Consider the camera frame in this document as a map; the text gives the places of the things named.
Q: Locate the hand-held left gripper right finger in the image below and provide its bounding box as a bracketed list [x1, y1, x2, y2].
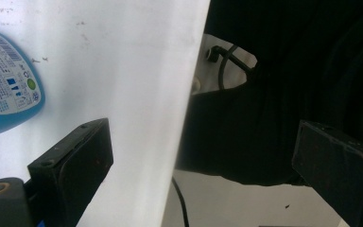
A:
[291, 119, 363, 227]

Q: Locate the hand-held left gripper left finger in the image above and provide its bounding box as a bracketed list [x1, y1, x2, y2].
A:
[26, 117, 114, 227]

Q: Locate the black curtain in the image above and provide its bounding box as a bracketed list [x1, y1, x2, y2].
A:
[175, 0, 363, 186]

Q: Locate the blue bottle with white label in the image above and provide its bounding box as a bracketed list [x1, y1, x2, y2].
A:
[0, 26, 46, 140]

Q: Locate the thin black cable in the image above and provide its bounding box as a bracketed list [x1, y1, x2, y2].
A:
[171, 177, 191, 227]

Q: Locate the black cable with plug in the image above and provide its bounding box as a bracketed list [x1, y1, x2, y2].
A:
[205, 44, 257, 91]

